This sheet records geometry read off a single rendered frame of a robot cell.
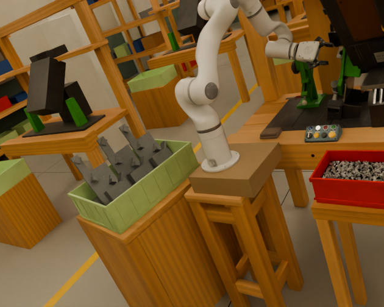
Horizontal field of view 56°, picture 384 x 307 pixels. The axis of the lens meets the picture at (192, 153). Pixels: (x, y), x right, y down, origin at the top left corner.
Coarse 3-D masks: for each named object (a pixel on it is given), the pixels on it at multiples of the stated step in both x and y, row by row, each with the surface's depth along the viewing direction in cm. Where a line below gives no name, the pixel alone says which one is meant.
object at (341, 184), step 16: (336, 160) 153; (352, 160) 149; (368, 160) 145; (320, 176) 147; (336, 176) 141; (352, 176) 138; (368, 176) 135; (320, 192) 142; (336, 192) 137; (352, 192) 133; (368, 192) 129
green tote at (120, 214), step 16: (176, 144) 213; (176, 160) 197; (192, 160) 205; (144, 176) 184; (160, 176) 191; (176, 176) 198; (80, 192) 204; (128, 192) 177; (144, 192) 184; (160, 192) 192; (80, 208) 198; (96, 208) 180; (112, 208) 172; (128, 208) 178; (144, 208) 185; (112, 224) 177; (128, 224) 179
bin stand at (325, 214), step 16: (320, 208) 142; (336, 208) 138; (352, 208) 135; (368, 208) 132; (320, 224) 147; (368, 224) 133; (336, 240) 152; (352, 240) 170; (336, 256) 152; (352, 256) 173; (336, 272) 156; (352, 272) 179; (336, 288) 162; (352, 288) 185
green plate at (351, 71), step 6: (342, 60) 163; (348, 60) 162; (342, 66) 164; (348, 66) 164; (354, 66) 162; (342, 72) 166; (348, 72) 165; (354, 72) 164; (360, 72) 163; (342, 78) 167
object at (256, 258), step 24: (264, 192) 178; (216, 216) 175; (240, 216) 163; (216, 240) 185; (240, 240) 212; (288, 240) 196; (216, 264) 195; (240, 264) 209; (264, 264) 175; (288, 264) 199; (240, 288) 198; (264, 288) 183
